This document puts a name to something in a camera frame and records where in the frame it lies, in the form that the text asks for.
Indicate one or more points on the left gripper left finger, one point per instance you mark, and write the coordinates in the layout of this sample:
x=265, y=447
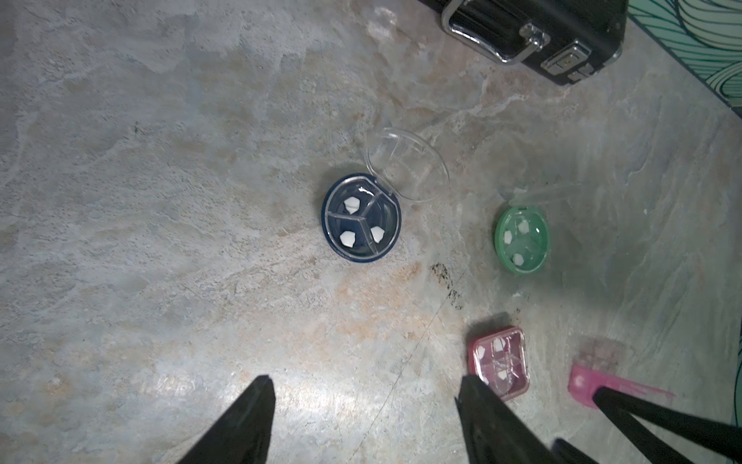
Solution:
x=243, y=432

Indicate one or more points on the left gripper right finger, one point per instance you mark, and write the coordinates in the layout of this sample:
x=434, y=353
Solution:
x=492, y=432

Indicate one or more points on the dark pink square pillbox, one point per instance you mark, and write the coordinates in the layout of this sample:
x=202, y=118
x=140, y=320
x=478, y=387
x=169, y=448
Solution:
x=499, y=360

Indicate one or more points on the light pink square pillbox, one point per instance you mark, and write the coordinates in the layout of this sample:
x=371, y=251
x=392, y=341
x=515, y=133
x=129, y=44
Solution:
x=595, y=365

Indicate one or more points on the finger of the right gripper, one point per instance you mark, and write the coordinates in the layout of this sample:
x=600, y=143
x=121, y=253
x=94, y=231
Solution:
x=625, y=412
x=566, y=453

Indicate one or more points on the black hard carrying case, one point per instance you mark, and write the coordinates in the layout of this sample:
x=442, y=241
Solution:
x=565, y=41

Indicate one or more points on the round green pillbox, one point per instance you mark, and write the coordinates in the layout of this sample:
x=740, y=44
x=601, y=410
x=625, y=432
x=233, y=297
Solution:
x=522, y=236

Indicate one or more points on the round dark blue pillbox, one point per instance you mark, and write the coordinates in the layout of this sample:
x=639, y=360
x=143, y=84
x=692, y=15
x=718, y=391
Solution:
x=361, y=214

